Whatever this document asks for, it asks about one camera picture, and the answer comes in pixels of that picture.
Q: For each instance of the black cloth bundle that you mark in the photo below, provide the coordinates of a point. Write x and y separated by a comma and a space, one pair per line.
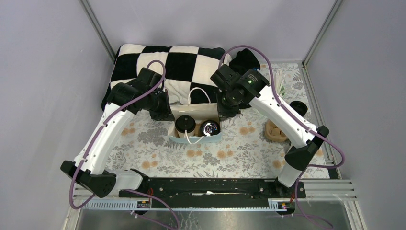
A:
244, 60

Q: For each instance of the floral table mat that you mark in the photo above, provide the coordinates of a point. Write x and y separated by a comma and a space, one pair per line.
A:
243, 150

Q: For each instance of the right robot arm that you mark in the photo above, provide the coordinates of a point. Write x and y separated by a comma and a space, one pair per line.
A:
254, 89

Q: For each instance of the brown cardboard cup carrier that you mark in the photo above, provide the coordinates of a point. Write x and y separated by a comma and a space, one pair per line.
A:
273, 133

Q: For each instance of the stack of black lids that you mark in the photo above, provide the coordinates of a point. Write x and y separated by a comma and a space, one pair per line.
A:
300, 107

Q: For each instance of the white paper bag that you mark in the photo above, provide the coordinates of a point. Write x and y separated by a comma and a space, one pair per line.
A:
200, 112

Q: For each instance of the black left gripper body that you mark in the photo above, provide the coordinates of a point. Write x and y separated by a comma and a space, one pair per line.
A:
156, 105

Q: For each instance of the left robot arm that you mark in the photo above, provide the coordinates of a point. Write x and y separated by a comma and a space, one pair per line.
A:
125, 100

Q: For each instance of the black white checkered pillow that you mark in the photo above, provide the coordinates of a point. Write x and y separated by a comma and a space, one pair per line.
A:
188, 70

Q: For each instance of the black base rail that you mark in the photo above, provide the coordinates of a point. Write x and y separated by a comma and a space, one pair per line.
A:
219, 193

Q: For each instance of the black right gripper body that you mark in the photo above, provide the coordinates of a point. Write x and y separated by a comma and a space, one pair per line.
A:
227, 106

